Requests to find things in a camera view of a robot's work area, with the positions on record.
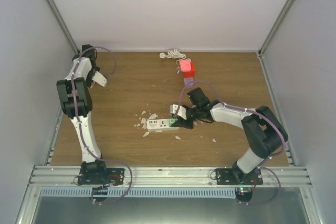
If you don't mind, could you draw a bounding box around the purple plug adapter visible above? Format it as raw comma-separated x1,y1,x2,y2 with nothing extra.
183,77,194,88

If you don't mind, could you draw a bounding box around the white power strip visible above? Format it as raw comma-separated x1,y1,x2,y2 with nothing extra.
146,119,179,132

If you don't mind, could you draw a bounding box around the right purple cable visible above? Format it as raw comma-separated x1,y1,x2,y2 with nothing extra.
176,80,287,206

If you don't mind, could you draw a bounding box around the green adapter plug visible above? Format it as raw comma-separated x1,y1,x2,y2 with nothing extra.
169,118,178,127

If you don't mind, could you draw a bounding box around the slotted cable duct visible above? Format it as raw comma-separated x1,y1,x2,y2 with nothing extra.
40,187,236,199

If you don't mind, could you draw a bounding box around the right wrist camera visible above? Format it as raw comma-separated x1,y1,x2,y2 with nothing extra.
170,104,187,120

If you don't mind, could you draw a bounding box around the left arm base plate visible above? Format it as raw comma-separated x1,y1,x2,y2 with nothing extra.
75,168,125,186

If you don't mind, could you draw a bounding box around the pink cube socket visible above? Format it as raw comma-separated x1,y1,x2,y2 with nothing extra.
179,60,192,72

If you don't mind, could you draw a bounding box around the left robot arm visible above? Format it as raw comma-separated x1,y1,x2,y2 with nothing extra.
56,45,108,184

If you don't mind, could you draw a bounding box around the aluminium rail frame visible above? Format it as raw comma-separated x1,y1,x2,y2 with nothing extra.
16,164,323,223

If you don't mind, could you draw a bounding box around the red plug block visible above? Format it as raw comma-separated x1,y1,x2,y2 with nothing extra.
183,62,195,78

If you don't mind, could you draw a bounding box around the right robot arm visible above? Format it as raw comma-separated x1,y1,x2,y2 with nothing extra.
170,88,288,185

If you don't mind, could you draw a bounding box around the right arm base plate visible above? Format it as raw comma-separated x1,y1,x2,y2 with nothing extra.
214,168,264,186

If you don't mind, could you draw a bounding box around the white coiled cable with plug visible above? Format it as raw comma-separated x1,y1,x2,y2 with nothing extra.
159,48,187,60

